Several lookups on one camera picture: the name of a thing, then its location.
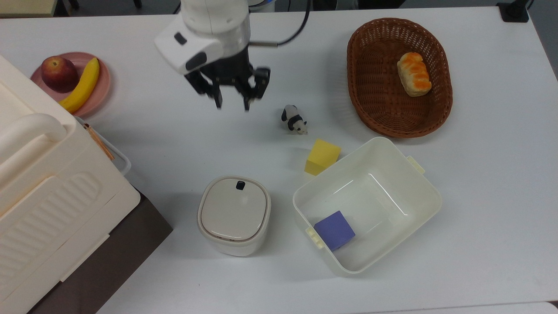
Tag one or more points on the brown wooden stick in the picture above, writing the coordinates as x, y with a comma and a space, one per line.
99, 141

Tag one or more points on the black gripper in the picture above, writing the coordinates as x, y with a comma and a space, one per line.
229, 72

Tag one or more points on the black clamp mount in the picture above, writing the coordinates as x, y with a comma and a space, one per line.
514, 11

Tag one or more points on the toy bread loaf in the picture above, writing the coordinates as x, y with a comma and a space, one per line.
414, 74

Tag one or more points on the red apple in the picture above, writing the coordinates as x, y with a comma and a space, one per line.
59, 73

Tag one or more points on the brown wicker basket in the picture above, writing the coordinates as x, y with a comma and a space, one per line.
379, 87

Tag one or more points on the dark brown board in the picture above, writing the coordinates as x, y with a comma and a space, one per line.
130, 244

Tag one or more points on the yellow foam cube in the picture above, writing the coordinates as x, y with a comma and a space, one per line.
321, 157

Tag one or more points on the pink plate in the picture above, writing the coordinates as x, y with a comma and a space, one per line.
102, 85

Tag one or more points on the clear plastic container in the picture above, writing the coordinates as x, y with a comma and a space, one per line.
120, 159

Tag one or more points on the blue rimmed round object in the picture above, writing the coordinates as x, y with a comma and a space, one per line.
263, 6

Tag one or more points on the purple foam cube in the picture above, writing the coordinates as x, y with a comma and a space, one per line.
335, 230

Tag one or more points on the large cream storage box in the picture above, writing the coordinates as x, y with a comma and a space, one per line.
48, 192

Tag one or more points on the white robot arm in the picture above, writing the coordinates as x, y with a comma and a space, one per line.
209, 30

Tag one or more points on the wooden side table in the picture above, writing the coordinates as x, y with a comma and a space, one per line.
26, 6

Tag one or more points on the small panda toy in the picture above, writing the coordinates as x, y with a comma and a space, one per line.
294, 120

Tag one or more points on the small white lidded trash can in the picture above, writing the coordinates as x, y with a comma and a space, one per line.
234, 216

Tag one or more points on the white plastic bin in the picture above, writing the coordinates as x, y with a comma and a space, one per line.
392, 244

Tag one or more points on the yellow banana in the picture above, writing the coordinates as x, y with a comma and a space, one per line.
83, 87

